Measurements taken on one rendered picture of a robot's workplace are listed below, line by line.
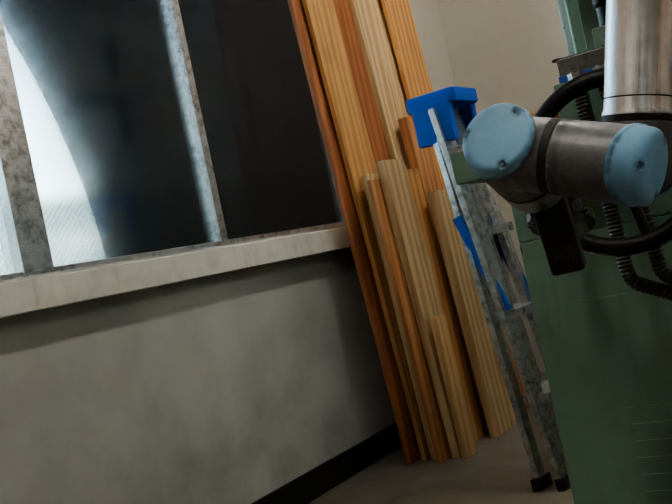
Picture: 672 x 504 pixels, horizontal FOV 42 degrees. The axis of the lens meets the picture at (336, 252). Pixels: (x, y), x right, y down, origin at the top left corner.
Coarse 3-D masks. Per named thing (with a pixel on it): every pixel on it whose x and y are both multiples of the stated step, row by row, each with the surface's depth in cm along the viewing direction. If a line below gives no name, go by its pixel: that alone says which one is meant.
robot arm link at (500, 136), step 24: (480, 120) 104; (504, 120) 102; (528, 120) 100; (480, 144) 103; (504, 144) 101; (528, 144) 100; (480, 168) 102; (504, 168) 101; (528, 168) 101; (504, 192) 108; (528, 192) 108
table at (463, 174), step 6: (450, 156) 165; (456, 156) 164; (462, 156) 164; (456, 162) 164; (462, 162) 164; (456, 168) 164; (462, 168) 164; (468, 168) 163; (456, 174) 164; (462, 174) 164; (468, 174) 163; (474, 174) 163; (456, 180) 164; (462, 180) 164; (468, 180) 163; (474, 180) 163; (480, 180) 166
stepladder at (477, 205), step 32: (448, 96) 250; (416, 128) 255; (448, 128) 249; (448, 160) 249; (448, 192) 251; (480, 192) 264; (480, 224) 249; (512, 224) 260; (480, 256) 246; (512, 256) 259; (480, 288) 249; (512, 288) 264; (512, 320) 246; (512, 352) 244; (512, 384) 247; (544, 384) 255; (544, 416) 243; (544, 480) 245
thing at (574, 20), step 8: (568, 0) 186; (576, 0) 185; (568, 8) 186; (576, 8) 185; (568, 16) 186; (576, 16) 186; (576, 24) 186; (576, 32) 186; (576, 40) 186; (584, 40) 185; (576, 48) 186; (584, 48) 185
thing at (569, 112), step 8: (592, 96) 143; (600, 96) 143; (568, 104) 145; (592, 104) 143; (600, 104) 143; (560, 112) 146; (568, 112) 145; (576, 112) 145; (600, 112) 143; (600, 120) 143
